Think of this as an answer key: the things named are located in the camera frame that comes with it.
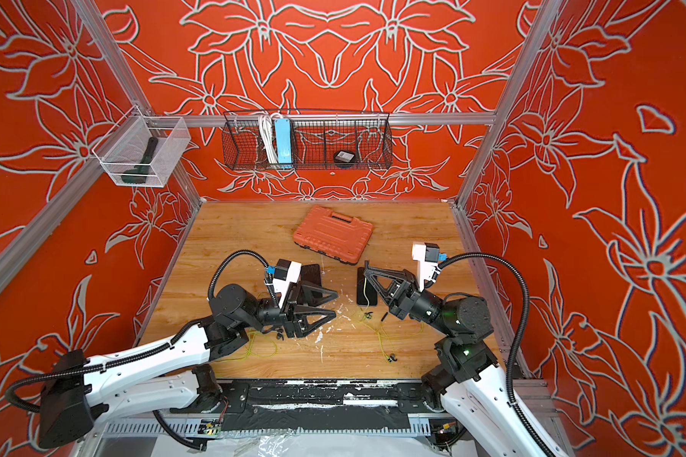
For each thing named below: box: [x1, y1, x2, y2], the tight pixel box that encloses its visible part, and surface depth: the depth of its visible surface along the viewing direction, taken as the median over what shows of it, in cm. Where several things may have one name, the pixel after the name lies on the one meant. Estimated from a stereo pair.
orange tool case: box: [292, 204, 374, 265], surface depth 105 cm
